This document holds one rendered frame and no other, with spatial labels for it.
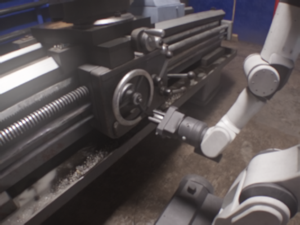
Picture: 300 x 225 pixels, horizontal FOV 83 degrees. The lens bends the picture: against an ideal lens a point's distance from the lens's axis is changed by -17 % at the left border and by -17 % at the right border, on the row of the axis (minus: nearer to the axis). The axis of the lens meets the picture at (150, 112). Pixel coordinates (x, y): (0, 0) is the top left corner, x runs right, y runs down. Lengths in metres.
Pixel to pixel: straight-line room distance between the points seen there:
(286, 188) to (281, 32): 0.35
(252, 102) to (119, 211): 0.92
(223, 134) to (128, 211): 0.78
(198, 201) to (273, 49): 0.74
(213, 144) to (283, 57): 0.31
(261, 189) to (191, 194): 0.57
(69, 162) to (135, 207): 0.48
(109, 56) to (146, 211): 0.85
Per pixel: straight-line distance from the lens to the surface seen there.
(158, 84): 0.86
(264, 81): 0.51
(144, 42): 0.71
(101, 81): 0.68
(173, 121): 0.70
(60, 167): 0.94
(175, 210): 0.98
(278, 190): 0.48
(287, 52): 0.53
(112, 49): 0.68
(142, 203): 1.22
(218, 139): 0.60
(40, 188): 0.91
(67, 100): 0.72
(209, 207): 1.03
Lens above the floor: 1.05
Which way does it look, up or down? 34 degrees down
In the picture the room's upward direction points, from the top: 3 degrees counter-clockwise
